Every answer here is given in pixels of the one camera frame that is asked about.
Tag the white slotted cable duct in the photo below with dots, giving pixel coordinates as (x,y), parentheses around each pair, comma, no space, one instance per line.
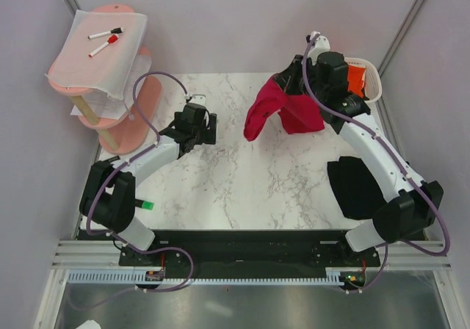
(157,277)

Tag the aluminium frame rail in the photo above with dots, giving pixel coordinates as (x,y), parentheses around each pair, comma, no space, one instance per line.
(74,254)

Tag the crumpled white paper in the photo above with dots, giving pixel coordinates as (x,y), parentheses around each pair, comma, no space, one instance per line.
(89,324)

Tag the white paper sheets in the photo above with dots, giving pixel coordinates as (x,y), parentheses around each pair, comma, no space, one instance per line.
(105,107)

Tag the red t shirt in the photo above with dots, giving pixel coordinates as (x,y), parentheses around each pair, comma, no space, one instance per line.
(299,114)

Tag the orange t shirt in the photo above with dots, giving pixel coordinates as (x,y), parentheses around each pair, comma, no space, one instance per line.
(356,79)

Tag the white mesh cloth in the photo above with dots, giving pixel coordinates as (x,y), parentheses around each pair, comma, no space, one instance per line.
(109,69)

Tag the green capped marker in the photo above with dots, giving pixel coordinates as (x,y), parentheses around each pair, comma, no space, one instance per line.
(144,204)

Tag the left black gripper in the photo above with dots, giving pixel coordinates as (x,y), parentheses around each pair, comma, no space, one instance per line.
(208,135)

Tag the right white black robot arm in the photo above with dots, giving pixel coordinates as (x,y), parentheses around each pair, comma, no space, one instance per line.
(411,202)

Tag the white plastic basket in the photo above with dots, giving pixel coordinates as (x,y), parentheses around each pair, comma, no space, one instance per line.
(373,85)

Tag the black capped whiteboard marker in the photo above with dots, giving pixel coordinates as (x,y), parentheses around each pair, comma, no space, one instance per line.
(114,31)

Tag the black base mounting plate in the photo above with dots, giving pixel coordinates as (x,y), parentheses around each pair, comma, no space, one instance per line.
(250,254)

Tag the pink tiered shelf stand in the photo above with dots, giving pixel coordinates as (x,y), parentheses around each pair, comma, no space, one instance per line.
(126,134)

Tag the black folded t shirt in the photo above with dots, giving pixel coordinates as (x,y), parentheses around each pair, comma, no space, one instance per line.
(354,187)

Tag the red capped whiteboard marker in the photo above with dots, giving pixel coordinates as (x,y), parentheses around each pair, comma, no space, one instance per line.
(110,41)

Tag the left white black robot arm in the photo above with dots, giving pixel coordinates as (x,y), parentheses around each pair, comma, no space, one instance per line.
(109,196)

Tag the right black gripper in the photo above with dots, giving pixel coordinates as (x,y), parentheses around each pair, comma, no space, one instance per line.
(289,76)

